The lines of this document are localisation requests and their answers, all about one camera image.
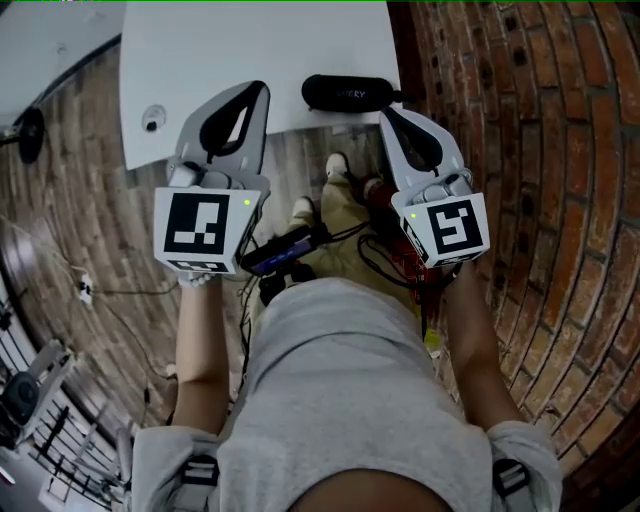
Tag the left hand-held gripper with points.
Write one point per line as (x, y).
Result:
(200, 225)

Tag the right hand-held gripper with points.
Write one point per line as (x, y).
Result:
(457, 230)

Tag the person's left forearm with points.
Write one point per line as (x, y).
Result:
(202, 350)

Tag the person's right forearm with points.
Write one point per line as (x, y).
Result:
(480, 350)

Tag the red fire extinguisher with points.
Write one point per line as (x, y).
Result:
(382, 192)

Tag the white shoe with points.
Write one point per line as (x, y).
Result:
(304, 206)
(337, 165)

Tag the person's khaki trousers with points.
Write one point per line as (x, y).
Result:
(340, 200)

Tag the white table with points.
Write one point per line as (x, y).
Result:
(250, 50)

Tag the black device with blue label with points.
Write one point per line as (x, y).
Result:
(285, 250)

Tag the black waist clip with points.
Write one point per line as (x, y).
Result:
(285, 285)

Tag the small yellow-green object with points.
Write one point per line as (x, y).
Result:
(431, 340)

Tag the black standing fan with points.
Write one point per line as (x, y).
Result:
(31, 135)

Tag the white power strip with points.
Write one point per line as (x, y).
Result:
(86, 289)

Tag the person's grey t-shirt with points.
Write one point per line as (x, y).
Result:
(350, 390)

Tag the black metal railing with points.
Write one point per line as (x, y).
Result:
(65, 440)

